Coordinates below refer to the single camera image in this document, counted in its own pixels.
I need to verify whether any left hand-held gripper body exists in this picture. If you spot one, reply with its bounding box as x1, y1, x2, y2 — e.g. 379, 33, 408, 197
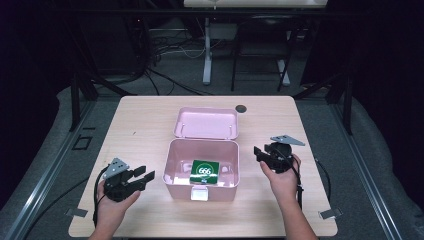
102, 157, 141, 203

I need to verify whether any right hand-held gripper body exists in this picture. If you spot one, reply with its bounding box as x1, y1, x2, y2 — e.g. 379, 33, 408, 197
263, 134, 306, 174

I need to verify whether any pink storage box with lid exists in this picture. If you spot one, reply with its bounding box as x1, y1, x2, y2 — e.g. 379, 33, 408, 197
162, 106, 241, 202

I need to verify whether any green packet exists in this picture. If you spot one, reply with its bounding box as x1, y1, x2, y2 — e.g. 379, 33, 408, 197
189, 159, 221, 185

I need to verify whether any person's left hand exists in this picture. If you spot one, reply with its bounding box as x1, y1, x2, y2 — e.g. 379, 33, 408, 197
94, 190, 142, 231

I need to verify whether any person's right hand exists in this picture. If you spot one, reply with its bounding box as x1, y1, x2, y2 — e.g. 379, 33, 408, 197
259, 154, 303, 208

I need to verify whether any white desk leg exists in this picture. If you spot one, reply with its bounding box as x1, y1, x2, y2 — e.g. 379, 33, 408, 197
202, 16, 214, 86
277, 59, 291, 87

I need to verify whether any black chair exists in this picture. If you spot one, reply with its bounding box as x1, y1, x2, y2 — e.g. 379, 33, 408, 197
230, 13, 298, 93

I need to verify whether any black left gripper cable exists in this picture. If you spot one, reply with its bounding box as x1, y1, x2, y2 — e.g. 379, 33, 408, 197
92, 165, 112, 228

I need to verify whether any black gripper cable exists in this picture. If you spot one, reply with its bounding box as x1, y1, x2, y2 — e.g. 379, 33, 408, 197
278, 148, 305, 211
92, 165, 112, 228

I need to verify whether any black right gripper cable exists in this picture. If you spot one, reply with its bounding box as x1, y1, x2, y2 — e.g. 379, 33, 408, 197
278, 148, 305, 211

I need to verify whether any grey metal table bracket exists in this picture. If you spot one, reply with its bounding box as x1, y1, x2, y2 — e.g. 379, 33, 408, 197
64, 207, 89, 219
318, 207, 343, 221

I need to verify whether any thin black cable on table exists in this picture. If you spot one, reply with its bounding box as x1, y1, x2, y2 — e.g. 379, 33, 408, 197
314, 157, 333, 203

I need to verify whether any black cable on floor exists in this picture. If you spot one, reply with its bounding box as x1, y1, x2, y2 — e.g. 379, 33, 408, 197
23, 177, 91, 240

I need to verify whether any aluminium floor rail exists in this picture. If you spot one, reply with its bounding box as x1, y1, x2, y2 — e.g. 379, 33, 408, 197
2, 99, 98, 240
328, 102, 405, 240

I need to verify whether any black frame post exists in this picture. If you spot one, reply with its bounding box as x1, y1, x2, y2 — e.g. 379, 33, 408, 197
68, 70, 82, 133

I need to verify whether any bundle of floor cables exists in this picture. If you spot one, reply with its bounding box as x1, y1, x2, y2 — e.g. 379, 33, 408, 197
141, 28, 215, 98

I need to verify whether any black frame crossbar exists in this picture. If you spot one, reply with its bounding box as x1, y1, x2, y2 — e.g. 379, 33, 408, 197
49, 8, 334, 18

